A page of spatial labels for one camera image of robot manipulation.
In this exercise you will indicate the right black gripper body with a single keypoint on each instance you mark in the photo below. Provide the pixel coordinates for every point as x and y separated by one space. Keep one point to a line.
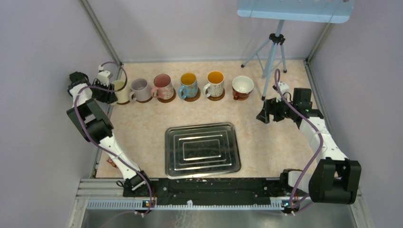
281 110

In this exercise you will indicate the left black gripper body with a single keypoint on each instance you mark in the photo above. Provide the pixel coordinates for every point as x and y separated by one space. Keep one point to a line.
101 95

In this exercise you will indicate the cream mug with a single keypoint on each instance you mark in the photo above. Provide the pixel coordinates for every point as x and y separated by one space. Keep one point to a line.
123 91

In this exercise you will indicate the lilac mug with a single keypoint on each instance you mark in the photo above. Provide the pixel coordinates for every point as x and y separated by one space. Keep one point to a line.
140 90

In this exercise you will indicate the white red-bottom cup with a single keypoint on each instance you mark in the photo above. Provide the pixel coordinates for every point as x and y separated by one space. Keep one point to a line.
242 86

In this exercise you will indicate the pink mug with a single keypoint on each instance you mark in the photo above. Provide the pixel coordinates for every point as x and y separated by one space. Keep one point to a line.
163 87

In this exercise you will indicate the silver mug orange inside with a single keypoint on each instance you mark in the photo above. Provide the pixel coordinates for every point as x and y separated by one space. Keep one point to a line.
215 85

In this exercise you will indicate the blue butterfly mug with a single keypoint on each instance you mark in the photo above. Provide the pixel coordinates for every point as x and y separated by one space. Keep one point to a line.
189 86

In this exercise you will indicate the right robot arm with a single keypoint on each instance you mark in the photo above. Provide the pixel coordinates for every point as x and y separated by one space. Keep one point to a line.
336 177

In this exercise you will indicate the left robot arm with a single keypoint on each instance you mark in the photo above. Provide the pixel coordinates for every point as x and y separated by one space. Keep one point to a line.
96 127

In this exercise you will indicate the music stand tripod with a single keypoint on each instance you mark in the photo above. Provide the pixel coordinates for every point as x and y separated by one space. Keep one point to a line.
277 41

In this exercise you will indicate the owl sticker toy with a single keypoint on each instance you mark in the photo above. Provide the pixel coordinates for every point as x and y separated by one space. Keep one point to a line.
111 162

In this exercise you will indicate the steel serving tray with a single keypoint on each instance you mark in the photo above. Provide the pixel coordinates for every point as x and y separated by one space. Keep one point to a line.
201 150

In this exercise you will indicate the blue music stand desk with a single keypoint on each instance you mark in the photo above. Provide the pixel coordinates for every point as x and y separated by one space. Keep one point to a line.
322 11

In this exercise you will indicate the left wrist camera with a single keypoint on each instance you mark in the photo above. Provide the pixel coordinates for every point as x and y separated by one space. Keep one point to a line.
104 76

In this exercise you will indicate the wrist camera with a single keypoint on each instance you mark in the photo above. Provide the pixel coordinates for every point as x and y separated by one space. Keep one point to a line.
283 88
104 76

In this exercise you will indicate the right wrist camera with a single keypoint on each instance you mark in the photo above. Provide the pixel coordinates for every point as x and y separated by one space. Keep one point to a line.
283 88

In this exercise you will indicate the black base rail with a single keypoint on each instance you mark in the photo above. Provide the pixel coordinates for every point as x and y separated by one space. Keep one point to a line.
211 191

